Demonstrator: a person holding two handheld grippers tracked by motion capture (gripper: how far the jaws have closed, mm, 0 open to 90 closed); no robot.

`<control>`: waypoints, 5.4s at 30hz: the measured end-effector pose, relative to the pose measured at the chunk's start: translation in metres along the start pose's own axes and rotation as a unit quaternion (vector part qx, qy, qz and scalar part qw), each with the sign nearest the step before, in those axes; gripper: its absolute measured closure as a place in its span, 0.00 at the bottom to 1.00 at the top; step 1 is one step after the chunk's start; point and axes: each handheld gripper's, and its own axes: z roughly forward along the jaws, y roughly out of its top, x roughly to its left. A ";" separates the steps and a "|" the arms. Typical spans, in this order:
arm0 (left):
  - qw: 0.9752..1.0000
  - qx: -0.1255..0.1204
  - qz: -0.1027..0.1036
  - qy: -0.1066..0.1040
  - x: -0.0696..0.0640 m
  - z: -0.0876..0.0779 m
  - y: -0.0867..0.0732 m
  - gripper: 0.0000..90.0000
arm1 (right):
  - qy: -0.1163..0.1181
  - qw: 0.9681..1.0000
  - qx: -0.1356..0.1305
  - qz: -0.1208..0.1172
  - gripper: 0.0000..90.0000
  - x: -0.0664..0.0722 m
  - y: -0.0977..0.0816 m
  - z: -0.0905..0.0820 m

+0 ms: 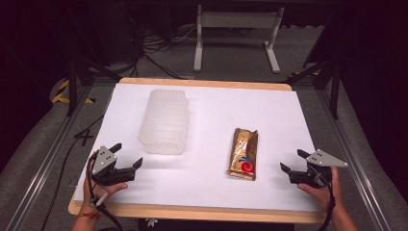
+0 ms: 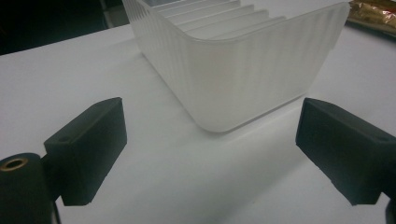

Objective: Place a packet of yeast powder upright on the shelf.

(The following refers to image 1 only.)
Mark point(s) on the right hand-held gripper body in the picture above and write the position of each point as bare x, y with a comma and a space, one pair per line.
320, 159

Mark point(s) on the gold snack packet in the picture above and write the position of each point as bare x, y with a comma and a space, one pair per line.
242, 154

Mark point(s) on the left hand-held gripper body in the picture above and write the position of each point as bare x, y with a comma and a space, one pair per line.
103, 160

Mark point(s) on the white metal stand frame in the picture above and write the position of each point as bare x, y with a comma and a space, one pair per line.
237, 19

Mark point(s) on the translucent plastic container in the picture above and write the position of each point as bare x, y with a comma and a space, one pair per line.
165, 122

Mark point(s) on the white table board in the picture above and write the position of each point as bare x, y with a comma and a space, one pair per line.
208, 109

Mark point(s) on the person's left hand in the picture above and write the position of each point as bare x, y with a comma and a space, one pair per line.
96, 192

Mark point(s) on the person's right hand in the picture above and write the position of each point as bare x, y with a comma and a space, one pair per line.
324, 195

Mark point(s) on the grey metal floor rail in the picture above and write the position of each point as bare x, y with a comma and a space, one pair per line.
356, 166
41, 173

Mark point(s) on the person's dark clothing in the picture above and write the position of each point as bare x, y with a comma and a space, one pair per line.
224, 226

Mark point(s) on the yellow black hazard tape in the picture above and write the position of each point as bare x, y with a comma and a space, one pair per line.
61, 93

